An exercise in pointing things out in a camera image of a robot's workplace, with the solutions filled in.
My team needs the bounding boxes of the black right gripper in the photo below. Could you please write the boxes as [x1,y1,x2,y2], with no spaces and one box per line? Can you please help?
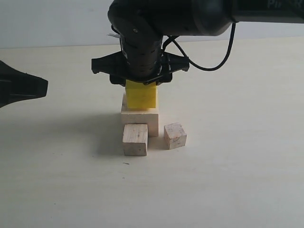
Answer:
[91,36,189,87]

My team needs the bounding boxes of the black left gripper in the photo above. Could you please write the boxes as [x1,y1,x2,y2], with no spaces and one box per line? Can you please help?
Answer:
[0,61,48,107]

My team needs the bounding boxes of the yellow cube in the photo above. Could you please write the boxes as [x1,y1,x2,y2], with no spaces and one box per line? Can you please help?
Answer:
[125,80,157,109]

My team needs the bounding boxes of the large wooden cube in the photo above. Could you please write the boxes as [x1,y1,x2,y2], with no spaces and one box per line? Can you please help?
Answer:
[121,93,159,137]

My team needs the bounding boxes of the medium wooden cube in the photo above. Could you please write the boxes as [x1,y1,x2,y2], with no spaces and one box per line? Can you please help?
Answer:
[122,124,148,156]

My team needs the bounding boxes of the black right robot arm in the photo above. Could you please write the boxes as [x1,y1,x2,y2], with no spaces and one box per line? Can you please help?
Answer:
[91,0,304,86]

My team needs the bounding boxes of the small wooden cube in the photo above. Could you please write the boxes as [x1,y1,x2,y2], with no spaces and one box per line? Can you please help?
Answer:
[164,122,187,150]

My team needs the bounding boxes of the black cable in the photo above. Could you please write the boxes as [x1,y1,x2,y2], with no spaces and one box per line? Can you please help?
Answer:
[161,22,237,71]

